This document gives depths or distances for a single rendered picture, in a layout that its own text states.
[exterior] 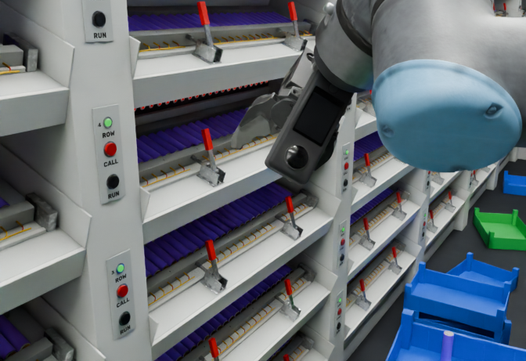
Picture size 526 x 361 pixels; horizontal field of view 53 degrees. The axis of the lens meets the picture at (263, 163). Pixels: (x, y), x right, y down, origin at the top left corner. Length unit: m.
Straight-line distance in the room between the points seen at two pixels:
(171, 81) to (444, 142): 0.48
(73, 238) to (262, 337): 0.59
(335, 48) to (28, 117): 0.34
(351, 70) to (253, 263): 0.62
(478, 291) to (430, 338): 0.91
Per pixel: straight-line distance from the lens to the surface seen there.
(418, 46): 0.37
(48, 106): 0.64
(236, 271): 1.02
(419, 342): 1.13
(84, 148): 0.67
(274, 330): 1.22
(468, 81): 0.35
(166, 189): 0.84
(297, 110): 0.54
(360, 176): 1.53
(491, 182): 3.37
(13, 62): 0.67
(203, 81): 0.82
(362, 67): 0.50
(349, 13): 0.49
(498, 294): 2.01
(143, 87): 0.73
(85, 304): 0.76
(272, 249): 1.11
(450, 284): 2.03
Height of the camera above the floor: 1.04
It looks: 17 degrees down
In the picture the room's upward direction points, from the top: straight up
